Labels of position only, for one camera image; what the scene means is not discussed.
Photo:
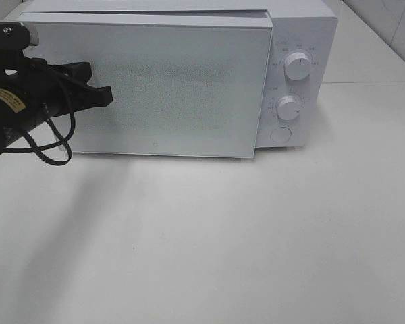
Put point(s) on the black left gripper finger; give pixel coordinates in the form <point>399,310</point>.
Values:
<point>90,97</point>
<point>72,74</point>

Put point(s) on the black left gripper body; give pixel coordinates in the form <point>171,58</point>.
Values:
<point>29,95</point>

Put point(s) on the white microwave knob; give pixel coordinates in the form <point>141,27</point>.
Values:
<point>297,65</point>
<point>288,108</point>

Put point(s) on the white microwave oven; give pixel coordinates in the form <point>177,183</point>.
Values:
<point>307,26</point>

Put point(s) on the white microwave door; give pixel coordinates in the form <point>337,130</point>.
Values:
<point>182,85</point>

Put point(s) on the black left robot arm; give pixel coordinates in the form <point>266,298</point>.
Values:
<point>49,141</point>

